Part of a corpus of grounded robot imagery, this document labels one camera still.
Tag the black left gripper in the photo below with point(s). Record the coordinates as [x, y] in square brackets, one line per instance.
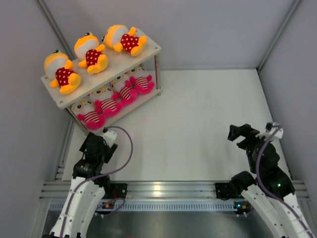
[108, 151]

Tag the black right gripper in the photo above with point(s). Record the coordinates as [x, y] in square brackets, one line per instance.
[245, 130]

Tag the pink striped plush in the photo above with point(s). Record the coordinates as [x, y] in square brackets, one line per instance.
[106, 102]
[122, 86]
[86, 112]

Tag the pink striped plush corner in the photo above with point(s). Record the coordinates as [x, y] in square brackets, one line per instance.
[141, 80]

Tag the yellow plush red dotted shirt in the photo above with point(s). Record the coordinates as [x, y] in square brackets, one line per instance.
[59, 70]

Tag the yellow plush toy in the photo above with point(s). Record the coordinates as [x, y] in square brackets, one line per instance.
[118, 37]
[90, 54]

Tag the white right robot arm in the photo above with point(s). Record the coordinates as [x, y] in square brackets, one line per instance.
[266, 186]

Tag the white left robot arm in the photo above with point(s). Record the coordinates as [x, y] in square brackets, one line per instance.
[88, 186]

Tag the white two-tier shelf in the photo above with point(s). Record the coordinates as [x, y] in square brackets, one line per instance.
[118, 64]

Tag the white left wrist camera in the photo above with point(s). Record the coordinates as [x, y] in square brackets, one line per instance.
[109, 136]

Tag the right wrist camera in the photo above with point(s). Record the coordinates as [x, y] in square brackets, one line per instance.
[273, 131]

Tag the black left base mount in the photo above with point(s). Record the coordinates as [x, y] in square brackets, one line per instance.
[115, 190]

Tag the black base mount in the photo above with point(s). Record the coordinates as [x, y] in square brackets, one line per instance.
[228, 190]
[115, 190]

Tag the aluminium mounting rail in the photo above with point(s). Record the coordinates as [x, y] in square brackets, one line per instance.
[144, 190]

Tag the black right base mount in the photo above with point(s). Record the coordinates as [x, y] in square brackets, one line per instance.
[228, 190]

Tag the white slotted cable duct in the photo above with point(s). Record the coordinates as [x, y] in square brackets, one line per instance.
[179, 206]

